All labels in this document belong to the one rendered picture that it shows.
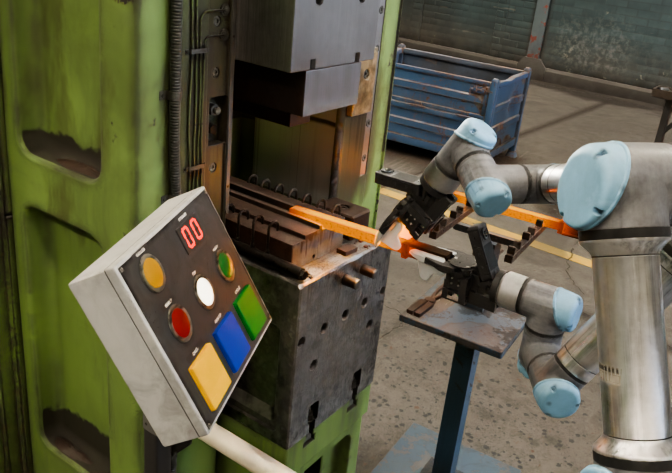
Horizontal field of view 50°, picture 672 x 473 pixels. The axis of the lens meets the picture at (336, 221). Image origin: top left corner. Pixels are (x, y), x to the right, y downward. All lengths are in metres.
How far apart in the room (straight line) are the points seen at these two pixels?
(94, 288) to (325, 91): 0.72
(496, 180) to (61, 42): 0.91
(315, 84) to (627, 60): 7.87
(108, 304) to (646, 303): 0.71
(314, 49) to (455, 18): 8.66
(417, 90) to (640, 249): 4.60
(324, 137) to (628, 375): 1.14
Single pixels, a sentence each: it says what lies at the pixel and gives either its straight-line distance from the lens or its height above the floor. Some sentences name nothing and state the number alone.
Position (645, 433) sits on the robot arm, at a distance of 1.03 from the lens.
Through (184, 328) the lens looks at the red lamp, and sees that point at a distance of 1.09.
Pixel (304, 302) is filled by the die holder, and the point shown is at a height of 0.87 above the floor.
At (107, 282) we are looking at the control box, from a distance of 1.02.
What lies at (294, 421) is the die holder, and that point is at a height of 0.54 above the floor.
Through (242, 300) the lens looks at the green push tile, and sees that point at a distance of 1.26.
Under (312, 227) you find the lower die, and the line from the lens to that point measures 1.67.
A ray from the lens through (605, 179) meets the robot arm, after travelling 0.98.
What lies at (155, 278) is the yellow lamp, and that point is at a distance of 1.06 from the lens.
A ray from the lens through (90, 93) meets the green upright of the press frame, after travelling 1.56.
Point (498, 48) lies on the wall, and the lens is 9.82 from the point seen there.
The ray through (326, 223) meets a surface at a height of 1.00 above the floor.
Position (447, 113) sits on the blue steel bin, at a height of 0.41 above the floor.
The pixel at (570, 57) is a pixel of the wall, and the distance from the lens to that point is 9.46.
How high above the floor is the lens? 1.65
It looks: 23 degrees down
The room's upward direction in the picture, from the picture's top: 6 degrees clockwise
